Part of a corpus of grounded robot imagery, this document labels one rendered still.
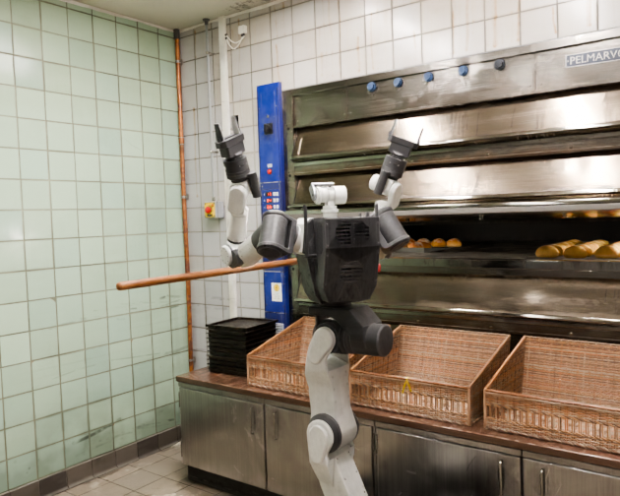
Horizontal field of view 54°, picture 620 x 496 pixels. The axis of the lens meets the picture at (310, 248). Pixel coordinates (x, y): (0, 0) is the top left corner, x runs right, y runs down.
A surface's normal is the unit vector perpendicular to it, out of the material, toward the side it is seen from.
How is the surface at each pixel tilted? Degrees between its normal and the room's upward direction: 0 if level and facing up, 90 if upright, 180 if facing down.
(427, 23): 90
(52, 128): 90
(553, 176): 70
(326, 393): 90
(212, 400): 90
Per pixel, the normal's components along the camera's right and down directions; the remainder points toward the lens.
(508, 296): -0.57, -0.29
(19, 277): 0.81, 0.00
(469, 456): -0.59, 0.07
